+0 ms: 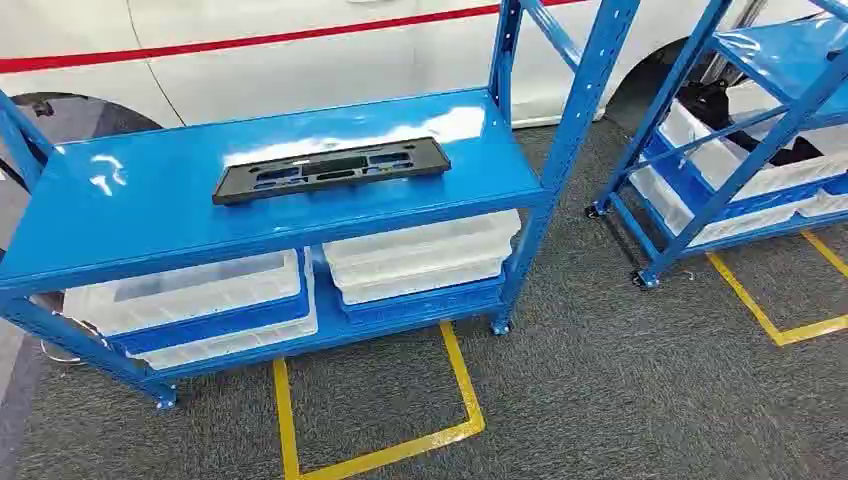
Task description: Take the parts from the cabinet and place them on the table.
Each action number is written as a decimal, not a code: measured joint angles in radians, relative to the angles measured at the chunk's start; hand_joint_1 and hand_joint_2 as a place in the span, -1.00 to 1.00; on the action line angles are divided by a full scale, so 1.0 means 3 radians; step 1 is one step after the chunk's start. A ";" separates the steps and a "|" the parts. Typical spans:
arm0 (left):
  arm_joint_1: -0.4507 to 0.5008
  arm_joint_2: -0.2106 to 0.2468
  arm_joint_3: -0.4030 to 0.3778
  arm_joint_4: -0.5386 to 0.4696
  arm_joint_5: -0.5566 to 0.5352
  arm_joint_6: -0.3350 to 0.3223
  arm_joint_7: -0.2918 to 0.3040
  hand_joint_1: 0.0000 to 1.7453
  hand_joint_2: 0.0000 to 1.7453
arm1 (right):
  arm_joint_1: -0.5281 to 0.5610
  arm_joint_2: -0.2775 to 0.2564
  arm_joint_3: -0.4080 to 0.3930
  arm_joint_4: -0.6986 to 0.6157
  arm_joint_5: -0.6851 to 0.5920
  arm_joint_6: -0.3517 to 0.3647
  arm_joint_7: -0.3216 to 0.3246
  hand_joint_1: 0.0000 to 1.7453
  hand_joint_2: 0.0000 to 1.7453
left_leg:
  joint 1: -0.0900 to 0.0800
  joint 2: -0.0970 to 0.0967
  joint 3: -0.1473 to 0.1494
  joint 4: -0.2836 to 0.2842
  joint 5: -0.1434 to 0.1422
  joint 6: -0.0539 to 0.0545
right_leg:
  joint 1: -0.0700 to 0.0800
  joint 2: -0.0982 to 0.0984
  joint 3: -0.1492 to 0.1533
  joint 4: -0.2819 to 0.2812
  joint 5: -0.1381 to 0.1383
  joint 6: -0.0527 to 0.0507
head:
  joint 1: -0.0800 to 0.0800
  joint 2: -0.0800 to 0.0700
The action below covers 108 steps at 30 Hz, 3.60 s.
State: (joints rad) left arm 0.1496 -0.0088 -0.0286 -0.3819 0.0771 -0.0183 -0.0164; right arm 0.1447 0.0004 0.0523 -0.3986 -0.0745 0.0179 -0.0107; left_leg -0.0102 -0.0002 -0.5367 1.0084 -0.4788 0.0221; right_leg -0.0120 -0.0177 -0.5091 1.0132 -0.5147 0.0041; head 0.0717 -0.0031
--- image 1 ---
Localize translucent white plastic bin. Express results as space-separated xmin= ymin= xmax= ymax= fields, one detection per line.
xmin=132 ymin=248 xmax=320 ymax=372
xmin=62 ymin=249 xmax=305 ymax=338
xmin=322 ymin=209 xmax=523 ymax=270
xmin=794 ymin=188 xmax=848 ymax=220
xmin=331 ymin=245 xmax=515 ymax=307
xmin=659 ymin=79 xmax=848 ymax=200
xmin=629 ymin=165 xmax=819 ymax=248

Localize white car with red stripe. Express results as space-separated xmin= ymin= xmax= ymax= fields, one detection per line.
xmin=0 ymin=0 xmax=826 ymax=132

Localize blue metal shelf rack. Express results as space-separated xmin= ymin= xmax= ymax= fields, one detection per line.
xmin=586 ymin=0 xmax=848 ymax=291
xmin=0 ymin=0 xmax=643 ymax=411

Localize black plastic car part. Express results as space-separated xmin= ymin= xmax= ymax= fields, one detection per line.
xmin=675 ymin=82 xmax=826 ymax=167

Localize black plastic license plate frame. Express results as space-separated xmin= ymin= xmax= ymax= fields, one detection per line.
xmin=211 ymin=137 xmax=452 ymax=206

